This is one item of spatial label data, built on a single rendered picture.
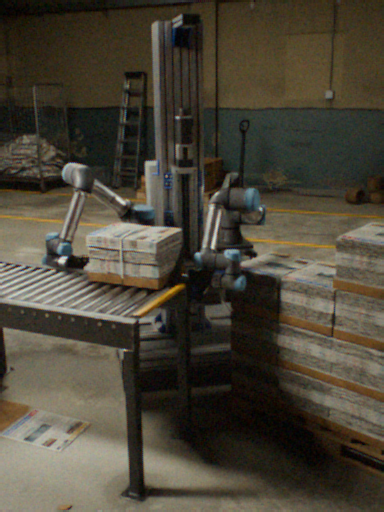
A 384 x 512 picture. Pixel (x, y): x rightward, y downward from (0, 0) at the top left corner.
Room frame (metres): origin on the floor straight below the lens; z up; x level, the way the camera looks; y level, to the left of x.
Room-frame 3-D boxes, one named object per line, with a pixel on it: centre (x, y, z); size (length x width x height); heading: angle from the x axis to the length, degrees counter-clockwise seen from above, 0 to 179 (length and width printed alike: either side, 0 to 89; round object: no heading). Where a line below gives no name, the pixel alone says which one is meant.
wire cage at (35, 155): (10.51, 2.78, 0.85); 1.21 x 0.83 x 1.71; 66
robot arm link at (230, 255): (2.78, -0.17, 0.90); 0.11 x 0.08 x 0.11; 77
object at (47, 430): (2.83, 0.77, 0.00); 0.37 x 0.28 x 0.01; 66
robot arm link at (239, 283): (2.77, -0.19, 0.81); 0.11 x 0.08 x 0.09; 66
